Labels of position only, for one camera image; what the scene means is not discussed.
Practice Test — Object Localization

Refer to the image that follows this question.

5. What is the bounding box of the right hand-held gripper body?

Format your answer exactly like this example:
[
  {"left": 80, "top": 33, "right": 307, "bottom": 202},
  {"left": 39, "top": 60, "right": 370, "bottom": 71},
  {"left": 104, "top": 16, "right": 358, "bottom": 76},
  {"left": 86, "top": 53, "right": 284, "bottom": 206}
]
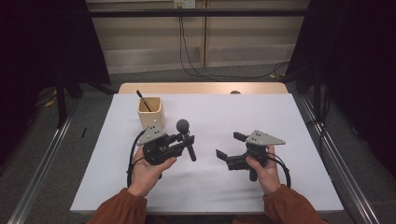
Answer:
[{"left": 226, "top": 130, "right": 287, "bottom": 182}]

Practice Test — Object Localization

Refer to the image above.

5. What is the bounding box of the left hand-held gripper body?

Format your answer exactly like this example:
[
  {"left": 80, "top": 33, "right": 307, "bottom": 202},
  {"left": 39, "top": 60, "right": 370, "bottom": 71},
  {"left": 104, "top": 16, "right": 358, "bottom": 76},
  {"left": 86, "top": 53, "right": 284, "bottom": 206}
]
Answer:
[{"left": 136, "top": 124, "right": 183, "bottom": 166}]

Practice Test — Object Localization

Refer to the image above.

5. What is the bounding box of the black powder brush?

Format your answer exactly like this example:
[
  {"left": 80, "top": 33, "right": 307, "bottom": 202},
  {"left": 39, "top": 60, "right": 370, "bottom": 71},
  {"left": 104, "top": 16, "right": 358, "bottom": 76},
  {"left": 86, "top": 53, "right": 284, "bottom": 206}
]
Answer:
[{"left": 176, "top": 119, "right": 198, "bottom": 162}]

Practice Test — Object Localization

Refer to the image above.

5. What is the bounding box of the cream square cup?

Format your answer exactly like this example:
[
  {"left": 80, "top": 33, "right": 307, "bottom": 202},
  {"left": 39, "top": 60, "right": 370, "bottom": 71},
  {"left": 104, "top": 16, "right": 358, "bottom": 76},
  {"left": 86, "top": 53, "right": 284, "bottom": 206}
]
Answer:
[{"left": 136, "top": 96, "right": 165, "bottom": 131}]

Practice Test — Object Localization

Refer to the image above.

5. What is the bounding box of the small black brow brush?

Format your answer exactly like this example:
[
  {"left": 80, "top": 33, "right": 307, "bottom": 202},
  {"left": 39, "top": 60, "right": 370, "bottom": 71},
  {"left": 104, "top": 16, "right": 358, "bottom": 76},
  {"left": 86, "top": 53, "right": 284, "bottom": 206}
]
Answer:
[{"left": 135, "top": 90, "right": 152, "bottom": 113}]

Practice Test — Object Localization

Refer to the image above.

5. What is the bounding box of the person's left hand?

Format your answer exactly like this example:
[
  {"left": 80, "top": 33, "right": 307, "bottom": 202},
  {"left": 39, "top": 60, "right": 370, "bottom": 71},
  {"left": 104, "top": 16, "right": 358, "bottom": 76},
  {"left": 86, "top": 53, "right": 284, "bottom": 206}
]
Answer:
[{"left": 127, "top": 146, "right": 177, "bottom": 198}]

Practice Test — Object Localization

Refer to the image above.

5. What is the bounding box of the person's right hand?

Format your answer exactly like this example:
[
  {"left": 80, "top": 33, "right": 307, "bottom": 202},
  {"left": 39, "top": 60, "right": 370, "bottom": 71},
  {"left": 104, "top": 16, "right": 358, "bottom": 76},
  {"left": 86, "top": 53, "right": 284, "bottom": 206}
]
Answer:
[{"left": 246, "top": 145, "right": 282, "bottom": 196}]

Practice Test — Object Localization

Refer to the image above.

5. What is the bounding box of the white table sheet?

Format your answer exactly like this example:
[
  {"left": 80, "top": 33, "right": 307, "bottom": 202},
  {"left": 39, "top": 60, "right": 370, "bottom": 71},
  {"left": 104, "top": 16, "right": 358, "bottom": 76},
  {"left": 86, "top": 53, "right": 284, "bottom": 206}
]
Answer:
[{"left": 69, "top": 92, "right": 345, "bottom": 216}]

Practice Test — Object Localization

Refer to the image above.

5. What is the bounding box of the wooden table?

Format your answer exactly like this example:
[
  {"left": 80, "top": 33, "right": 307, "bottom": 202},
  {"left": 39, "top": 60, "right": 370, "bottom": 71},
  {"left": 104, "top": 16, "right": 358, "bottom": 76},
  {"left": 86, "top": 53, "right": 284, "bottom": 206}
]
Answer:
[{"left": 118, "top": 81, "right": 290, "bottom": 95}]

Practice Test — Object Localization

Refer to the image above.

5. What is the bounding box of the black stand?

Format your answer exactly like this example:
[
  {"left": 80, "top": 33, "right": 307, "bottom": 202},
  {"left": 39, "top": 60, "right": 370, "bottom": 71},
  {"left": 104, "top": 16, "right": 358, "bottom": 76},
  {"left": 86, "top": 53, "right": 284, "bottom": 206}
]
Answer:
[{"left": 55, "top": 73, "right": 68, "bottom": 129}]

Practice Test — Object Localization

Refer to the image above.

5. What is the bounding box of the black horizontal bar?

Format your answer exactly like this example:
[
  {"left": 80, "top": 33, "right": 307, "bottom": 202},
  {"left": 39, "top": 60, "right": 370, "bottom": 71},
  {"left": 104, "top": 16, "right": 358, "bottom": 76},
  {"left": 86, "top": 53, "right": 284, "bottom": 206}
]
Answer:
[{"left": 88, "top": 8, "right": 309, "bottom": 18}]

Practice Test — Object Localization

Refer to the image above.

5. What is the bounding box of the dark curtain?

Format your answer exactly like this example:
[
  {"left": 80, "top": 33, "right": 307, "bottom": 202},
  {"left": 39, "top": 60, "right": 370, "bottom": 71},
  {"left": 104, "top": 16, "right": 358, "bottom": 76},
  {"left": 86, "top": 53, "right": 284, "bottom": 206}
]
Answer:
[
  {"left": 0, "top": 0, "right": 111, "bottom": 166},
  {"left": 284, "top": 0, "right": 396, "bottom": 178}
]

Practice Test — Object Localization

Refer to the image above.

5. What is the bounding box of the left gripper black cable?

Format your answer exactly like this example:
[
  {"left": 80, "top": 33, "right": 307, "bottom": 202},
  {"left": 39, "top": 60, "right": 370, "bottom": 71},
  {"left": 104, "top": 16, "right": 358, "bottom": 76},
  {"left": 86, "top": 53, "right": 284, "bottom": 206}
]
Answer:
[{"left": 126, "top": 129, "right": 148, "bottom": 189}]

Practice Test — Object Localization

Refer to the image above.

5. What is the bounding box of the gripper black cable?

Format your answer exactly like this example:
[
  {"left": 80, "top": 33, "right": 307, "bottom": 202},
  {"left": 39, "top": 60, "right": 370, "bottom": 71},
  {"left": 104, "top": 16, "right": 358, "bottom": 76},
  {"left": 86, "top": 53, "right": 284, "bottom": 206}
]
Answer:
[
  {"left": 126, "top": 129, "right": 148, "bottom": 189},
  {"left": 267, "top": 155, "right": 291, "bottom": 189}
]

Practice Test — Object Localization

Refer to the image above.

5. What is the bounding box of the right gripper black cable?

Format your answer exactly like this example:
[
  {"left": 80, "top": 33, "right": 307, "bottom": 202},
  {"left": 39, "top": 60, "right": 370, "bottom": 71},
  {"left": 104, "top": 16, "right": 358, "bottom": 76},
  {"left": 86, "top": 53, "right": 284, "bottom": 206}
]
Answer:
[{"left": 267, "top": 155, "right": 291, "bottom": 189}]

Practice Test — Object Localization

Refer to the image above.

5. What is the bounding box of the metal floor rail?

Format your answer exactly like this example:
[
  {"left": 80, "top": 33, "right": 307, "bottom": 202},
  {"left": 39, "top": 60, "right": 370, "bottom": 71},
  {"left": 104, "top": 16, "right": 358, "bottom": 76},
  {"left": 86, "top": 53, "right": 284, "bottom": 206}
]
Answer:
[
  {"left": 7, "top": 102, "right": 78, "bottom": 224},
  {"left": 298, "top": 92, "right": 381, "bottom": 224}
]

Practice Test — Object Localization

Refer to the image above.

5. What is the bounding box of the black wall cable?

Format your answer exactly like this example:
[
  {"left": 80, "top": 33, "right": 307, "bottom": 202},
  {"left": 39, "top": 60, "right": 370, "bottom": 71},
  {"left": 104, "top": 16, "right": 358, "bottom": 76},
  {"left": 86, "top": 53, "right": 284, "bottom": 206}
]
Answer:
[
  {"left": 180, "top": 7, "right": 219, "bottom": 82},
  {"left": 177, "top": 7, "right": 290, "bottom": 80}
]

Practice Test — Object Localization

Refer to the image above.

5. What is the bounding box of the white wall socket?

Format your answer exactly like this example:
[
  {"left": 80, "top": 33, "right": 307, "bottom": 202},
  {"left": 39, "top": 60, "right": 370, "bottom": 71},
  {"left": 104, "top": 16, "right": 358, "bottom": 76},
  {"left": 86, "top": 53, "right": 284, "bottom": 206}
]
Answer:
[{"left": 173, "top": 0, "right": 196, "bottom": 9}]

